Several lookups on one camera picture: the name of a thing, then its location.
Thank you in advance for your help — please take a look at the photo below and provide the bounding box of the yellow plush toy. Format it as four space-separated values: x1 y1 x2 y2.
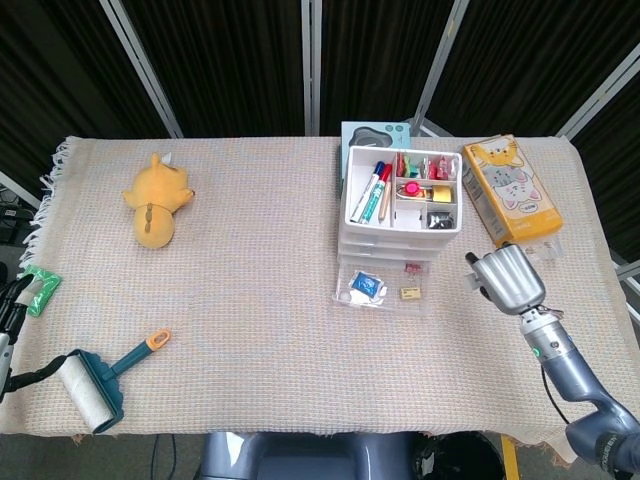
122 152 196 250

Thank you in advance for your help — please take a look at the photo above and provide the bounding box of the yellow post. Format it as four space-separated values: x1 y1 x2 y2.
501 434 519 480

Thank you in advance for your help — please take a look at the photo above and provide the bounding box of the yellow cat print tissue pack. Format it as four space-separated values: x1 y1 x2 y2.
459 132 565 264

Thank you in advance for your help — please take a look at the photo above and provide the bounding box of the beige woven tablecloth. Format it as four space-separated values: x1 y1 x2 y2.
19 134 626 464

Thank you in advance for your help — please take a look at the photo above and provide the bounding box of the pale teal box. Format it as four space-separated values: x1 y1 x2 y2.
341 120 412 151

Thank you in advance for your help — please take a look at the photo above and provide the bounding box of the clear plastic drawer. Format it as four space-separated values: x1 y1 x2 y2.
331 257 434 316

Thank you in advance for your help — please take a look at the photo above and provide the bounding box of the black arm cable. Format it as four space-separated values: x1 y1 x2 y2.
541 367 574 426

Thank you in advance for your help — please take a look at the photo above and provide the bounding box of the blue cap white marker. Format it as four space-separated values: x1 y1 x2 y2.
349 160 386 224

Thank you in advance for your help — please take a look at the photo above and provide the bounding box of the white plastic drawer organizer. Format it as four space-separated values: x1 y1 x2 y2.
337 144 464 266

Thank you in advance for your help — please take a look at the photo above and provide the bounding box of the red cap teal marker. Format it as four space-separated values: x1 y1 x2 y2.
358 163 394 223

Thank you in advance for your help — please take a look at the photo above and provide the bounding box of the blue foil packet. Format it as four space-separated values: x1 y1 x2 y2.
349 269 389 304

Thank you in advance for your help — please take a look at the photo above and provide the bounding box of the gray partition frame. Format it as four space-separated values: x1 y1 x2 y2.
612 262 640 321
409 0 471 139
556 47 640 141
97 0 185 139
301 0 322 136
0 171 42 207

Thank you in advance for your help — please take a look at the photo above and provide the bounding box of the gray robot torso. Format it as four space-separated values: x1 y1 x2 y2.
199 432 421 480

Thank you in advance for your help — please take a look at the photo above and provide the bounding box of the red candy packet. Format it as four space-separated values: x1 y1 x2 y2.
427 155 456 180

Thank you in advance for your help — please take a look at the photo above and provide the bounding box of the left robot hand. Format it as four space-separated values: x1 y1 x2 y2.
0 276 81 401

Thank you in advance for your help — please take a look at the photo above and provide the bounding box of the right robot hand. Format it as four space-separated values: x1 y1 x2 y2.
464 242 547 316

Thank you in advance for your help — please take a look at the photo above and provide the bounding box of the green tissue packet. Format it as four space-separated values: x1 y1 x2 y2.
19 264 63 318

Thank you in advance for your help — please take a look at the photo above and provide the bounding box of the black trash bin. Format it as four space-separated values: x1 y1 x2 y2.
412 432 504 480

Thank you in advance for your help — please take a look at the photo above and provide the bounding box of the orange handle tool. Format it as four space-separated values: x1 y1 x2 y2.
55 328 172 435

